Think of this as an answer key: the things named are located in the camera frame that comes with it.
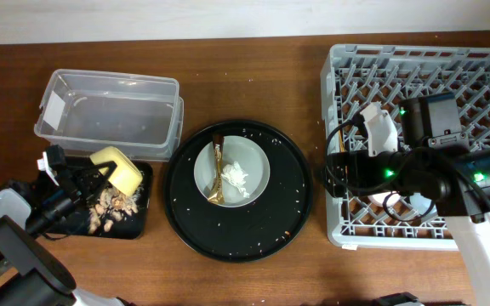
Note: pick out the wooden chopstick in rack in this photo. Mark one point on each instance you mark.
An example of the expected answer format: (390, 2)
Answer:
(341, 134)

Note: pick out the clear plastic storage bin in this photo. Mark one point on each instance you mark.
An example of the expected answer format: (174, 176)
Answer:
(86, 111)

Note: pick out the round black serving tray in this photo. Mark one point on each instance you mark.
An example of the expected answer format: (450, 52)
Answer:
(251, 232)

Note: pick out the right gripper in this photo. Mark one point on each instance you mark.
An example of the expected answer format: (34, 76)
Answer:
(359, 162)

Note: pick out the food scraps in bowl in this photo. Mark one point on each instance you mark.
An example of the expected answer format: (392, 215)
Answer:
(117, 202)

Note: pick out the grey plate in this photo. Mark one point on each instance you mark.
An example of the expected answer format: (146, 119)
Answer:
(253, 161)

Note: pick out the black rectangular tray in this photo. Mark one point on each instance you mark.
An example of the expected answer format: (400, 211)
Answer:
(129, 227)

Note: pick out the brown snack wrapper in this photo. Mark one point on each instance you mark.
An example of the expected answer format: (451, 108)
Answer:
(216, 193)

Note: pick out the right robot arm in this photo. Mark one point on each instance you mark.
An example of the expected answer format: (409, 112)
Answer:
(431, 156)

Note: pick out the pink plastic cup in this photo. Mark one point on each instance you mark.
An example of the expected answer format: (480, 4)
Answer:
(386, 198)

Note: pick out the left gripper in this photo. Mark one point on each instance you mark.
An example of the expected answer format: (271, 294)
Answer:
(69, 182)

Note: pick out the white napkin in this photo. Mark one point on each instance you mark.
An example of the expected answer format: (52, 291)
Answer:
(236, 176)

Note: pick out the blue plastic cup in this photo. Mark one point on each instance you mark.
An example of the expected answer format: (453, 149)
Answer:
(419, 204)

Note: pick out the yellow bowl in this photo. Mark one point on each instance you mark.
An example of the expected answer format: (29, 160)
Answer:
(126, 177)

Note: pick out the grey dishwasher rack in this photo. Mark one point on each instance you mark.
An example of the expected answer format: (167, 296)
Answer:
(352, 77)

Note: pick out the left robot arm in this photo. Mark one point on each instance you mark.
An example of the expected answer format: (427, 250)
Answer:
(29, 274)

